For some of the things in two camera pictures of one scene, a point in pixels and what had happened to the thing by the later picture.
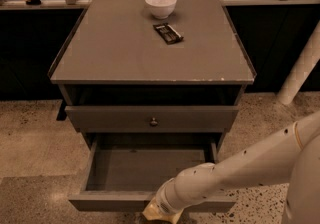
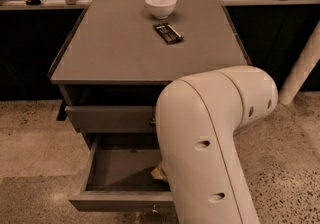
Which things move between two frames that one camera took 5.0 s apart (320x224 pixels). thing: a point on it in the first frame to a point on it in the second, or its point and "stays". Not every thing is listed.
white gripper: [162, 205] to [159, 173]
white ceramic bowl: [161, 4] stays
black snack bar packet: [168, 34] stays
